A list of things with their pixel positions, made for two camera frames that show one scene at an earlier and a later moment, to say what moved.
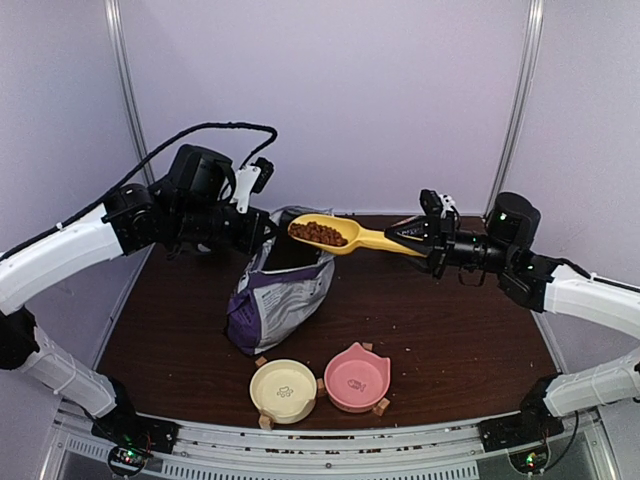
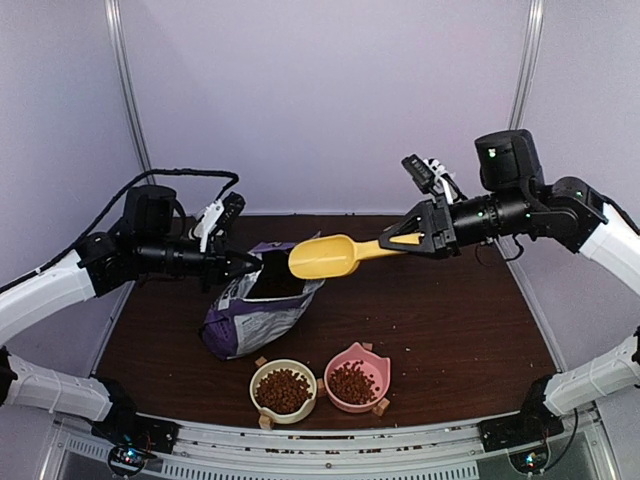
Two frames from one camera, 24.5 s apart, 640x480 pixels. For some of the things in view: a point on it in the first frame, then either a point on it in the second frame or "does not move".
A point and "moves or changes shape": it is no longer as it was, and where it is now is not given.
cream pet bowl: [284, 389] does not move
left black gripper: [250, 237] to [216, 264]
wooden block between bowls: [321, 388] does not move
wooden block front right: [381, 406] does not move
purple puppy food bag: [283, 281] moves or changes shape
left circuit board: [126, 461] does not move
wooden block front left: [264, 422] does not move
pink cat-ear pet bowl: [356, 379] does not move
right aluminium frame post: [522, 103] does not move
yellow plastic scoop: [354, 233] to [329, 256]
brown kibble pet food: [318, 233] to [283, 391]
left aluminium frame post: [118, 42] does not move
